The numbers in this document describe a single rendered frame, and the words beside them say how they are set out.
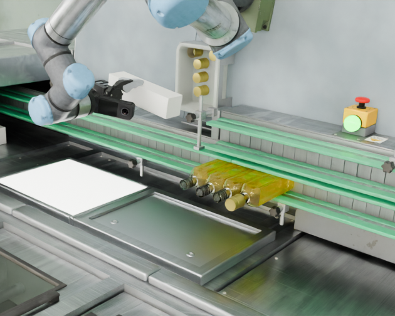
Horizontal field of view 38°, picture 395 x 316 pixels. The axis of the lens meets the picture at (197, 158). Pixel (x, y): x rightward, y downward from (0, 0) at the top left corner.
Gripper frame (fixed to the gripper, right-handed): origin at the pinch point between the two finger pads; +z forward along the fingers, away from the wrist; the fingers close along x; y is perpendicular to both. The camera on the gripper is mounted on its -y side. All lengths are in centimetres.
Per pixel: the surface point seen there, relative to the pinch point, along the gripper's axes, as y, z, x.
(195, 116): -13.2, 10.1, 4.0
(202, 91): -0.9, 28.3, 2.7
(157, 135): 4.8, 15.3, 17.9
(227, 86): -8.4, 31.2, -0.7
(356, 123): -56, 24, -6
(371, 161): -66, 14, -2
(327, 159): -52, 21, 5
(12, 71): 71, 6, 15
